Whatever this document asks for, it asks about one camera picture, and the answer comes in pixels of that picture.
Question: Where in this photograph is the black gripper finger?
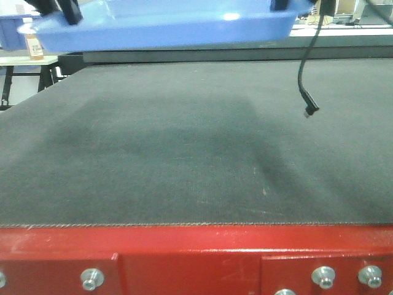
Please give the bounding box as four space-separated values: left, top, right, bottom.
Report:
270 0 290 12
60 0 83 25

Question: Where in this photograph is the blue plastic tray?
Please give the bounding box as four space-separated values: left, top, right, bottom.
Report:
18 1 313 52

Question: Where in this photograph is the orange juice bottle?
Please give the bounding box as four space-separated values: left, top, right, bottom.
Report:
25 34 44 60

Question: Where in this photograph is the blue storage crate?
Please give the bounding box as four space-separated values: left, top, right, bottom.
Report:
1 14 41 51

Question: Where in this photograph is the white side table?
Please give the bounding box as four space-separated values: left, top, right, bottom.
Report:
1 55 59 111

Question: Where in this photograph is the white background desk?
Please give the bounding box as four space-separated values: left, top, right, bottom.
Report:
289 25 392 37

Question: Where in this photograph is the dark grey table mat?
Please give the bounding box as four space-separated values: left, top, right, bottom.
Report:
1 58 392 227

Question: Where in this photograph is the silver bolt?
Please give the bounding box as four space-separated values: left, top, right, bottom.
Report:
80 268 105 291
358 265 383 288
311 266 335 289

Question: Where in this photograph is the black dangling cable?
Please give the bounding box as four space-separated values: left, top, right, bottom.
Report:
296 0 321 119

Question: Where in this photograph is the red metal table frame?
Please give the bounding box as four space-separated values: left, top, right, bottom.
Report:
1 225 392 294

